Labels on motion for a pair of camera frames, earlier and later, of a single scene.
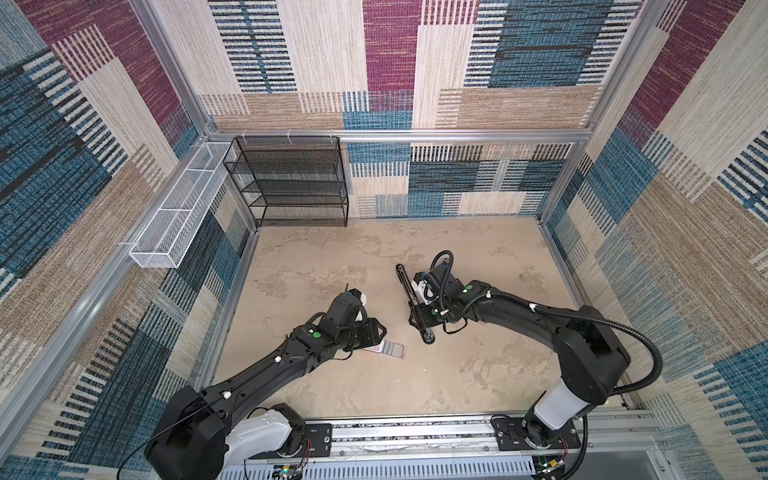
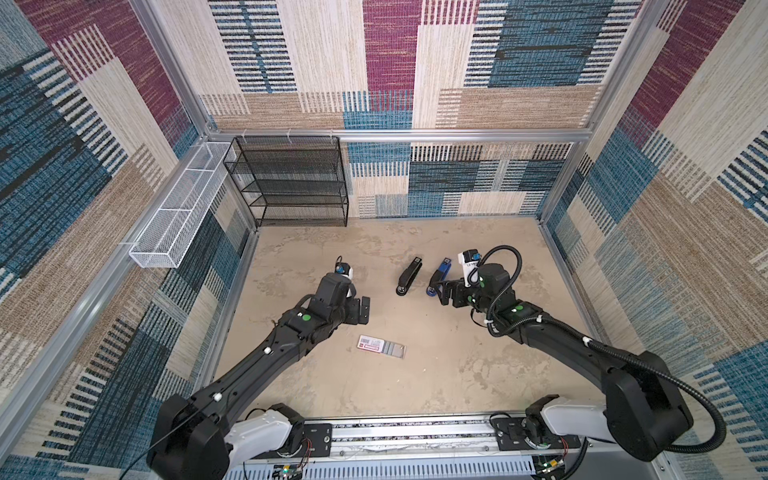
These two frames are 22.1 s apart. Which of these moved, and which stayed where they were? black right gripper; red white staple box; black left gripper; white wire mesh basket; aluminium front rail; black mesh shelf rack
Moved: black right gripper; black left gripper
Stayed: black mesh shelf rack; aluminium front rail; red white staple box; white wire mesh basket
